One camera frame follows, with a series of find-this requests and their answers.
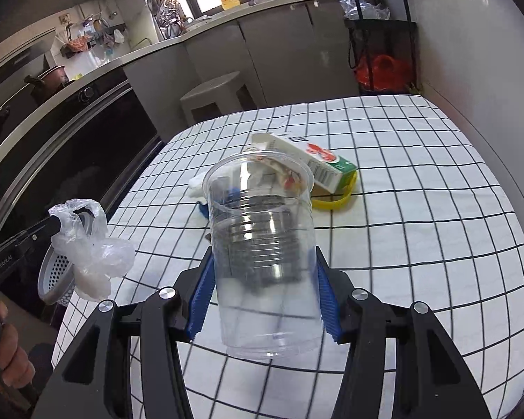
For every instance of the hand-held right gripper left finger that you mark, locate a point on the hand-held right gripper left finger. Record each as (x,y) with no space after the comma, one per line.
(203,292)

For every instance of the blue plastic scrap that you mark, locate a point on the blue plastic scrap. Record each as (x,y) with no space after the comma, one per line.
(204,211)

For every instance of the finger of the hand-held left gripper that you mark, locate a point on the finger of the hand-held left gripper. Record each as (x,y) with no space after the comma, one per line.
(39,230)

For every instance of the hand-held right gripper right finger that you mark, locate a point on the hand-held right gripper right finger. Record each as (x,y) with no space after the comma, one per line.
(325,301)

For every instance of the green white carton box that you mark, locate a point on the green white carton box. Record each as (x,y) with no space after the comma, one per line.
(327,161)

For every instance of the red cream snack wrapper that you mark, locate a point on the red cream snack wrapper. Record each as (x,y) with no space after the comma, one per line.
(284,172)

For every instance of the crumpled clear bag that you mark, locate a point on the crumpled clear bag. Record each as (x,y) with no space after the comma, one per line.
(362,6)

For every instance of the person's left hand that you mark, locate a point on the person's left hand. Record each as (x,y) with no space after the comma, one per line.
(13,358)

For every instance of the large metal pot lid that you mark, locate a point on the large metal pot lid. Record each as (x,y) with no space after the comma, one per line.
(163,4)

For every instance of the grey perforated metal bin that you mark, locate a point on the grey perforated metal bin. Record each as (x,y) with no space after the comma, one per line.
(56,275)

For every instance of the black metal rack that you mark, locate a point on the black metal rack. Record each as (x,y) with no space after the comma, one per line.
(408,52)

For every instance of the grey kitchen cabinet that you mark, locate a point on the grey kitchen cabinet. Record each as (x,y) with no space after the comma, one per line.
(270,52)

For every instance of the red plastic bag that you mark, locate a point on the red plastic bag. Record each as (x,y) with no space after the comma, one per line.
(382,72)

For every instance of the dark cooking pot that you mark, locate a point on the dark cooking pot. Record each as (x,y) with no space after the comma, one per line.
(48,83)

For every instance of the clear plastic bag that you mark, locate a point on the clear plastic bag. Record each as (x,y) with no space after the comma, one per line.
(91,266)

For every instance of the black checked white tablecloth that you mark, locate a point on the black checked white tablecloth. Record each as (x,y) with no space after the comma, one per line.
(419,209)

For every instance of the beige plastic stool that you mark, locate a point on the beige plastic stool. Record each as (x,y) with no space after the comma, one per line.
(214,91)

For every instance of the white crumpled tissue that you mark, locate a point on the white crumpled tissue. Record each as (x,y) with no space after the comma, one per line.
(197,187)

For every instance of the black built-in oven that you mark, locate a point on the black built-in oven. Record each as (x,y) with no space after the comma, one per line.
(70,139)

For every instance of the clear plastic cup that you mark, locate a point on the clear plastic cup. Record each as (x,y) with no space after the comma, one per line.
(262,310)

